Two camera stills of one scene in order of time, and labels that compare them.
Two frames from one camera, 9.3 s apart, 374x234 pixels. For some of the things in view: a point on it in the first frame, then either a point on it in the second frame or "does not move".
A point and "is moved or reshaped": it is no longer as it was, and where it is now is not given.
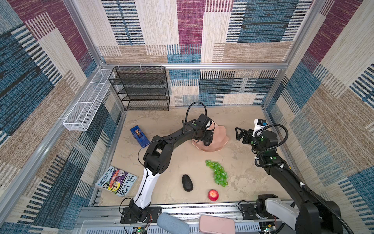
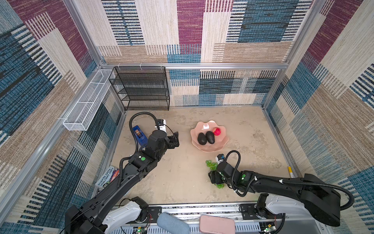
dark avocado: (187, 183) is moved or reshaped
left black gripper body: (207, 137) to (170, 143)
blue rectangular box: (143, 141) does not move
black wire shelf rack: (141, 88) does not move
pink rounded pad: (216, 224) does not move
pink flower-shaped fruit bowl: (220, 139) does not move
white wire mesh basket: (84, 109) does not move
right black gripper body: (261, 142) to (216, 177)
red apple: (213, 195) to (216, 131)
